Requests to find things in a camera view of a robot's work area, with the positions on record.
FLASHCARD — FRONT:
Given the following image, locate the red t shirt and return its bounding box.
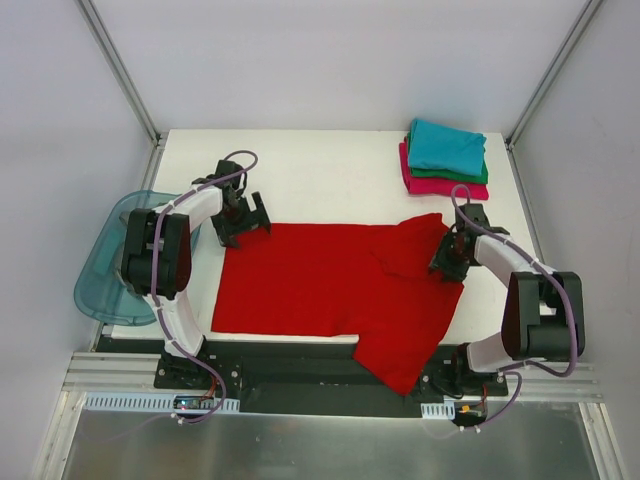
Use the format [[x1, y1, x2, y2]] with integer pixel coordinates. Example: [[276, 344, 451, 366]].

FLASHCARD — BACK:
[[211, 213, 463, 396]]

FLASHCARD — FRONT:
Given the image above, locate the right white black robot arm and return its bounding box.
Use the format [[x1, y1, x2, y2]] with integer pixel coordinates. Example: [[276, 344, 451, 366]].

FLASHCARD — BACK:
[[429, 202, 586, 397]]

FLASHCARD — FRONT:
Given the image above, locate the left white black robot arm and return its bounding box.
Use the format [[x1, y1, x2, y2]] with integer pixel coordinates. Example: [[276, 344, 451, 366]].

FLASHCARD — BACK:
[[120, 150, 271, 389]]

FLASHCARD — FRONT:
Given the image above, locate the pink folded t shirt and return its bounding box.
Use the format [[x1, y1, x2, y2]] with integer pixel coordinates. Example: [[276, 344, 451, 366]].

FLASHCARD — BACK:
[[398, 142, 490, 201]]

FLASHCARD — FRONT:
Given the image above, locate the green folded t shirt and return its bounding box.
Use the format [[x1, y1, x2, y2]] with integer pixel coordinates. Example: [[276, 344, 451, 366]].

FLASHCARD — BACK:
[[409, 149, 489, 185]]

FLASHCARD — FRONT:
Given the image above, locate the teal folded t shirt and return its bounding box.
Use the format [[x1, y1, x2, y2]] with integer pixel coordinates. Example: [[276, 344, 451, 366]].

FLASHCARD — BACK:
[[408, 118, 486, 176]]

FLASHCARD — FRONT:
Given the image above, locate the grey crumpled t shirt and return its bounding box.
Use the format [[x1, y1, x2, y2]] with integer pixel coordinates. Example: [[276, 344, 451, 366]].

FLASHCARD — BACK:
[[115, 208, 153, 296]]

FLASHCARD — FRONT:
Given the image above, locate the blue plastic bin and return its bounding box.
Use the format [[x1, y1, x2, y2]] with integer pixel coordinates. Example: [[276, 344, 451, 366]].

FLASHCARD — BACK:
[[74, 190, 207, 327]]

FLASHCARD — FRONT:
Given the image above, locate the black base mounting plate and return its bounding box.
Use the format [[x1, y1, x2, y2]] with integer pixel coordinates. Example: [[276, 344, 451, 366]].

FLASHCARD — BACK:
[[154, 340, 508, 418]]

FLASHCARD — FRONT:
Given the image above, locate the right white cable duct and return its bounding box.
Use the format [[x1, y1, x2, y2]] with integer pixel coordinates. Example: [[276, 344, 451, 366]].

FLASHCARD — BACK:
[[420, 402, 456, 421]]

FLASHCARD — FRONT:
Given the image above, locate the white cable duct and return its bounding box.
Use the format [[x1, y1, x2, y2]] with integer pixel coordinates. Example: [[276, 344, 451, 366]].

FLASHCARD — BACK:
[[84, 392, 240, 415], [420, 402, 456, 421]]

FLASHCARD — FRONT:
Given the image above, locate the left aluminium frame post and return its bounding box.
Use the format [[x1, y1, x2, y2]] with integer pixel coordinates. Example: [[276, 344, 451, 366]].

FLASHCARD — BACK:
[[75, 0, 162, 146]]

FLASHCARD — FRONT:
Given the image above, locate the aluminium frame post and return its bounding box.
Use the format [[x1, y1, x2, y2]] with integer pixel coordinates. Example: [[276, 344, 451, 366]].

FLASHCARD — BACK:
[[75, 0, 162, 146], [505, 0, 605, 151]]

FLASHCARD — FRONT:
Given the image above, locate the left white cable duct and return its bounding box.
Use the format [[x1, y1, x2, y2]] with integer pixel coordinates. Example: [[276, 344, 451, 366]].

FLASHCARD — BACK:
[[84, 392, 240, 415]]

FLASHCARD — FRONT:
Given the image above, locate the right aluminium frame post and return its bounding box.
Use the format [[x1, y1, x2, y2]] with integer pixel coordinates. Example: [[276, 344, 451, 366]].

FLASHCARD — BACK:
[[505, 0, 605, 151]]

